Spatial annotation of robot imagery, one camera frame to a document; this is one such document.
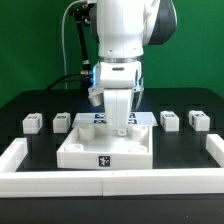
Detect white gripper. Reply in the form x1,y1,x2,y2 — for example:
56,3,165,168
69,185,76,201
88,61,142,136

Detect white square table top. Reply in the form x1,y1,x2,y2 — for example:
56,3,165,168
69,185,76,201
56,124,153,170

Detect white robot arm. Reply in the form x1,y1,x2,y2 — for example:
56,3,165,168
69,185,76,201
89,0,177,136

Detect white sheet with tags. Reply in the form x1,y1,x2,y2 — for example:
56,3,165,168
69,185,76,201
72,112,157,127

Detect white U-shaped obstacle fence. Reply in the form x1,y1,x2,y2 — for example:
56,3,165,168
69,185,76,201
0,138,224,198

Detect black cable bundle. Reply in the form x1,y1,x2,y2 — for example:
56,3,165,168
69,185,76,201
45,71,92,92

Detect white cable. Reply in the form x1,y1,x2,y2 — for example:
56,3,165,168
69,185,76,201
61,0,88,90

